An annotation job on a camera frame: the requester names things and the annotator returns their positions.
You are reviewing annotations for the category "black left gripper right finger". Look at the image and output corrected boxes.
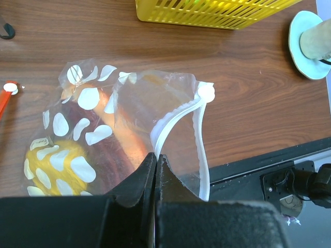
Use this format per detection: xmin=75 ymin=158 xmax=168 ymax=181
xmin=156 ymin=154 xmax=204 ymax=247

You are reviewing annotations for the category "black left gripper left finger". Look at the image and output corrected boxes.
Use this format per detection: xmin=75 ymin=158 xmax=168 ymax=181
xmin=103 ymin=152 xmax=157 ymax=247

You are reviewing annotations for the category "yellow bell pepper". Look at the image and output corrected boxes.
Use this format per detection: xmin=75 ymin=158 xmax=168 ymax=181
xmin=24 ymin=138 xmax=96 ymax=196

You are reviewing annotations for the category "clear white-dotted zip bag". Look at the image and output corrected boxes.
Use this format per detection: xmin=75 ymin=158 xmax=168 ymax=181
xmin=23 ymin=59 xmax=215 ymax=201

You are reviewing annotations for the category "orange papaya slice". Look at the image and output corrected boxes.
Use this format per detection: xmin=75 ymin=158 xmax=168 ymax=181
xmin=61 ymin=80 xmax=152 ymax=184

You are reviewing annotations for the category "orange-zipper clear bag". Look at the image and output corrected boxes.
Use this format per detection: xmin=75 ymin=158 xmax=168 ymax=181
xmin=0 ymin=81 xmax=18 ymax=118

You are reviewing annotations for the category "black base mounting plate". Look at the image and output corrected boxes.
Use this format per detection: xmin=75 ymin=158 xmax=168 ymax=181
xmin=209 ymin=137 xmax=330 ymax=210

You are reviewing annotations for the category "mint green saucer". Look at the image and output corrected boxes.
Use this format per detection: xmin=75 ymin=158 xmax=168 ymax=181
xmin=288 ymin=10 xmax=328 ymax=80

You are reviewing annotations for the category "yellow plastic basket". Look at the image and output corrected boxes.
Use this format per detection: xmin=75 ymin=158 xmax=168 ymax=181
xmin=136 ymin=0 xmax=299 ymax=30

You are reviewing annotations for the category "cream mug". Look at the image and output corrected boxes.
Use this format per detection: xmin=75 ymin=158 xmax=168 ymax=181
xmin=300 ymin=19 xmax=330 ymax=60

